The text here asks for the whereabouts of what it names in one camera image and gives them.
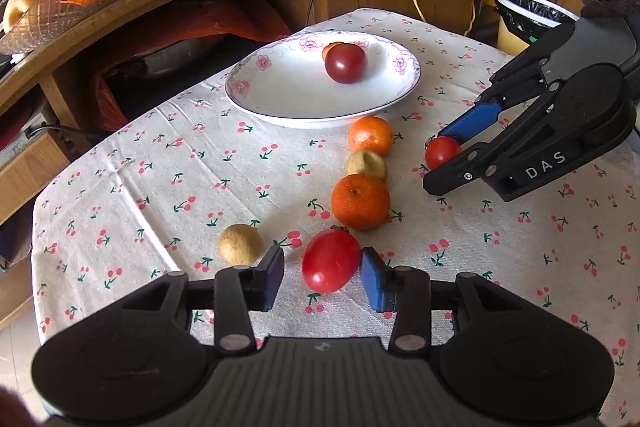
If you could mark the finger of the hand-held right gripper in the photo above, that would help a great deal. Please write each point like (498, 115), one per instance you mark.
(450, 177)
(475, 119)

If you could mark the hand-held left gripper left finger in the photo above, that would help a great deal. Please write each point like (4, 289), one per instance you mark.
(271, 278)

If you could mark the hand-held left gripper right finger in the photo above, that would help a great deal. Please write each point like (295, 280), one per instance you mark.
(374, 283)

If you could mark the small red tomato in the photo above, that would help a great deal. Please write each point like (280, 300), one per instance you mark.
(440, 153)

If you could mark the large red tomato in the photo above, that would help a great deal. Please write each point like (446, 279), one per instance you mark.
(330, 262)

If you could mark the white floral plate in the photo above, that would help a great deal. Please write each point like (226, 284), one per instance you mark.
(290, 87)

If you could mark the person's right forearm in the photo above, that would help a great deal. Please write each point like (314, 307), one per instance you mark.
(612, 9)

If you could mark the yellow-brown longan fruit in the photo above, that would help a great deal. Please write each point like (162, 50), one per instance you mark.
(367, 165)
(241, 244)

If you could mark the large mandarin orange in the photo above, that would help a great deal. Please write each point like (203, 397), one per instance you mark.
(360, 202)

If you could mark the small mandarin orange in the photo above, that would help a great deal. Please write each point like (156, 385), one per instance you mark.
(370, 134)

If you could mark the trash bin with black bag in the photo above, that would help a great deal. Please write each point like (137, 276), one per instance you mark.
(525, 19)

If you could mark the dark red tomato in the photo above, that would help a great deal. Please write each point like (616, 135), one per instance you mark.
(345, 63)

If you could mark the cherry print tablecloth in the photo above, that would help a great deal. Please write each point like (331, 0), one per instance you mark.
(150, 187)

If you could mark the small orange fruit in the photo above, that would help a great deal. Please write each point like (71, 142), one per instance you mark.
(330, 49)

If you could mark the orange plastic bag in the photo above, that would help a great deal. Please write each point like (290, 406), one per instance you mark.
(165, 57)

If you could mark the wooden cabinet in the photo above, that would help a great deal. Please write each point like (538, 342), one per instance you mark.
(25, 187)

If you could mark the clear glass fruit bowl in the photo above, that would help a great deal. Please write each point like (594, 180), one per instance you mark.
(55, 9)

